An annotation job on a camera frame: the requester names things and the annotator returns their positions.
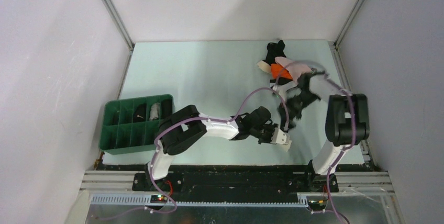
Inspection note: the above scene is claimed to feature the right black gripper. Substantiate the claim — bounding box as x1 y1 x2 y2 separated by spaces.
277 91 320 131

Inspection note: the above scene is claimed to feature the white pink-trimmed underwear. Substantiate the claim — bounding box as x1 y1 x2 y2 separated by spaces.
280 140 292 152

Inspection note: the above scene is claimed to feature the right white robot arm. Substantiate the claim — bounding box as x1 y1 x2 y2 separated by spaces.
278 72 370 192

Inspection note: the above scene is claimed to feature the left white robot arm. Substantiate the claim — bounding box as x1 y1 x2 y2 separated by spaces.
145 105 287 191

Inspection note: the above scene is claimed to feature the black white striped underwear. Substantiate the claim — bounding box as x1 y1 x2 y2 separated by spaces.
269 77 297 92

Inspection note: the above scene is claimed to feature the light pink underwear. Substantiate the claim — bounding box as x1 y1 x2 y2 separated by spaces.
275 57 312 81

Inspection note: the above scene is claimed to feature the orange underwear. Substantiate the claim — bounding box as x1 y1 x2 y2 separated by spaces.
271 63 293 80

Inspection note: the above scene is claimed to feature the cream underwear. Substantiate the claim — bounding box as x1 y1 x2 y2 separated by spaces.
257 60 272 75

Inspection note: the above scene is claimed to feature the rolled white underwear in tray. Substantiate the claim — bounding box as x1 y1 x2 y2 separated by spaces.
148 103 160 121

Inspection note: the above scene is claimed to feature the green divided storage tray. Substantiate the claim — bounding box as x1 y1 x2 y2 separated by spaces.
99 94 175 155

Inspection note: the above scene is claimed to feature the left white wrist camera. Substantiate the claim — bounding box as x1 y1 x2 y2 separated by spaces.
271 127 291 145

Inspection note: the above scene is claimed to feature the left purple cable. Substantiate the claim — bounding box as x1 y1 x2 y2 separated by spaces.
152 88 290 214

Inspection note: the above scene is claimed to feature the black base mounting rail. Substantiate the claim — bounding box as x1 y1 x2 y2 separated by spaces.
132 162 339 203

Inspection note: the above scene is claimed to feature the right aluminium frame post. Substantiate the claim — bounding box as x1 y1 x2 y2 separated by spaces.
334 0 366 49

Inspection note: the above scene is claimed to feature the aluminium frame post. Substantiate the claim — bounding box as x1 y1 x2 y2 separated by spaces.
102 0 135 51
334 0 366 49

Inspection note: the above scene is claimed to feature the left aluminium frame post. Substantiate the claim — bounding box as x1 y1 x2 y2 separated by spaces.
102 0 135 51

